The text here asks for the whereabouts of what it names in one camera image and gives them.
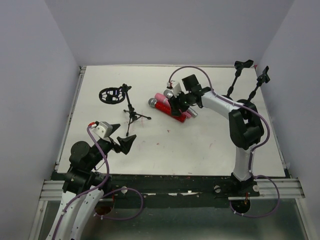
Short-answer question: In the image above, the red glitter microphone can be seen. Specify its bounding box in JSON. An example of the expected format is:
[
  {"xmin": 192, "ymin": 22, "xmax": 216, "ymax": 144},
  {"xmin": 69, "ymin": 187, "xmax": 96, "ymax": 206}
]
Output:
[{"xmin": 148, "ymin": 98, "xmax": 187, "ymax": 123}]

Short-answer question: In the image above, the black tripod microphone stand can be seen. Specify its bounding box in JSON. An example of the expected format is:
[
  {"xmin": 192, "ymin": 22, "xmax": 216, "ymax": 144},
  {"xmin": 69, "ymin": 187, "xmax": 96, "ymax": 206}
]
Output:
[{"xmin": 98, "ymin": 83, "xmax": 152, "ymax": 137}]

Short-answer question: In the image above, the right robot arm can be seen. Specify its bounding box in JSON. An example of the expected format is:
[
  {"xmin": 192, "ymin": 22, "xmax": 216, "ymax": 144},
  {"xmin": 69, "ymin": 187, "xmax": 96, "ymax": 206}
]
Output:
[{"xmin": 167, "ymin": 74, "xmax": 264, "ymax": 196}]

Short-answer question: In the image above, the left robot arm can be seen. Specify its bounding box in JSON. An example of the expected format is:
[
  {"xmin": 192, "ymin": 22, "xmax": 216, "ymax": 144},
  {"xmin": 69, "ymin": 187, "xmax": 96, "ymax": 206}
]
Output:
[{"xmin": 46, "ymin": 121, "xmax": 137, "ymax": 240}]

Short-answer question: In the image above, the black round-base stand left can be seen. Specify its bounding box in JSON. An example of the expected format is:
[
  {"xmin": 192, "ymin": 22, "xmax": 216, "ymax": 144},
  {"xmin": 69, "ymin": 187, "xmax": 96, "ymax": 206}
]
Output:
[{"xmin": 226, "ymin": 59, "xmax": 254, "ymax": 99}]

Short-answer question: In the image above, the black round-base stand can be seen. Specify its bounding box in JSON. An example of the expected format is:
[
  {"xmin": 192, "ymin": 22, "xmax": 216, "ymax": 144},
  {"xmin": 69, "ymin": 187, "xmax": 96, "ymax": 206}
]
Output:
[
  {"xmin": 226, "ymin": 59, "xmax": 254, "ymax": 99},
  {"xmin": 246, "ymin": 65, "xmax": 271, "ymax": 103}
]

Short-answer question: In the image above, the black round-base stand right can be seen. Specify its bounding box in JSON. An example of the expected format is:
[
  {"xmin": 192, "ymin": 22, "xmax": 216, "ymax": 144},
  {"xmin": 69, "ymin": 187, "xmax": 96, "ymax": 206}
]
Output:
[{"xmin": 246, "ymin": 65, "xmax": 271, "ymax": 103}]

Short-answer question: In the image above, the silver microphone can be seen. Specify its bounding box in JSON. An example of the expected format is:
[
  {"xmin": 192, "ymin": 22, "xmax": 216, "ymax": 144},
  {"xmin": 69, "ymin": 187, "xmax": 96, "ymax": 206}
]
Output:
[{"xmin": 163, "ymin": 89, "xmax": 198, "ymax": 118}]

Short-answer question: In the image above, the pink microphone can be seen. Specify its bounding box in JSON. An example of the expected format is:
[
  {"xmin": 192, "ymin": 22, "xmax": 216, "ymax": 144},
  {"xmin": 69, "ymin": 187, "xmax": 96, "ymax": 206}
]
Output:
[{"xmin": 154, "ymin": 93, "xmax": 192, "ymax": 118}]

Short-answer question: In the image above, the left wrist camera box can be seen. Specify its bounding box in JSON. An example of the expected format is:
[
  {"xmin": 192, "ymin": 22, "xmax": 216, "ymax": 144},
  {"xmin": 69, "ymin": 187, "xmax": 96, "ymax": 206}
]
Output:
[{"xmin": 89, "ymin": 121, "xmax": 113, "ymax": 140}]

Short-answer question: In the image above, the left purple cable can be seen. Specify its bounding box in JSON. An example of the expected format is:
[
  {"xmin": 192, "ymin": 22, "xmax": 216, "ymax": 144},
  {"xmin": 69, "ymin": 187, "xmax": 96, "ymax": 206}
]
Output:
[{"xmin": 48, "ymin": 122, "xmax": 144, "ymax": 240}]

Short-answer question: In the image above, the black mounting rail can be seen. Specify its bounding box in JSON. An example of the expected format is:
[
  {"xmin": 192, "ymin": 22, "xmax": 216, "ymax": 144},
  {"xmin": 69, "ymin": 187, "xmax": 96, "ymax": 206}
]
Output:
[{"xmin": 101, "ymin": 174, "xmax": 260, "ymax": 209}]

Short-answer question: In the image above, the aluminium frame rail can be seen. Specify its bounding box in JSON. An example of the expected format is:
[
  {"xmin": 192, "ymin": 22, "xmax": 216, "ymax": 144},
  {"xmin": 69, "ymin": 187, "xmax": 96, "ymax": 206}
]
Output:
[{"xmin": 42, "ymin": 65, "xmax": 87, "ymax": 187}]

